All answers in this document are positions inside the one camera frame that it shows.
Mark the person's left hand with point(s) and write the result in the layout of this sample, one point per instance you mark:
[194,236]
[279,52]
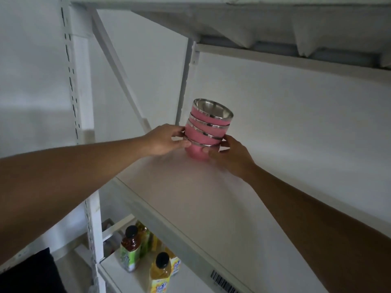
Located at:
[160,141]

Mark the person's right hand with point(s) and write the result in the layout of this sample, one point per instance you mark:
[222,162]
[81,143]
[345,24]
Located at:
[235,158]

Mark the person's right thumb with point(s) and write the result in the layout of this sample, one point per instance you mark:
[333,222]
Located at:
[211,150]

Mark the person's left thumb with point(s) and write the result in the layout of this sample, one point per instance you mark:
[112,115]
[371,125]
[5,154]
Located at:
[182,144]

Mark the pink steel-lined bowl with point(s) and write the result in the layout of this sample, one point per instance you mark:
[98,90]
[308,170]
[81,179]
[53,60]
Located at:
[195,151]
[198,136]
[210,114]
[205,127]

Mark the person's left forearm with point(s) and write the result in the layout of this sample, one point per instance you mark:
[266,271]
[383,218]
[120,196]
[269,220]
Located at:
[67,186]

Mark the person's right forearm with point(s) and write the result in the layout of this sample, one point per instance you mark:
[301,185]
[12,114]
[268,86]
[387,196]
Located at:
[320,238]

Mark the white metal shelf rack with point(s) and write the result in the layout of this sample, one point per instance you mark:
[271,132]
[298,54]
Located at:
[213,216]

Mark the green label drink bottle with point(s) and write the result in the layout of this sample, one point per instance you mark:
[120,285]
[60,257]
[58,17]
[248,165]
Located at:
[144,238]

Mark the yellow juice bottle black cap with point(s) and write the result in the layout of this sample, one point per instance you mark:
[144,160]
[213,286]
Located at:
[159,276]
[174,263]

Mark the dark tea bottle green label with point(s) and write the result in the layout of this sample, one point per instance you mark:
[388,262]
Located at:
[130,251]

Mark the barcode shelf label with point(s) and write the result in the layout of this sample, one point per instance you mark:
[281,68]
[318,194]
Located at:
[222,284]

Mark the black garment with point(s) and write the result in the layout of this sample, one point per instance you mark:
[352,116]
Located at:
[29,274]

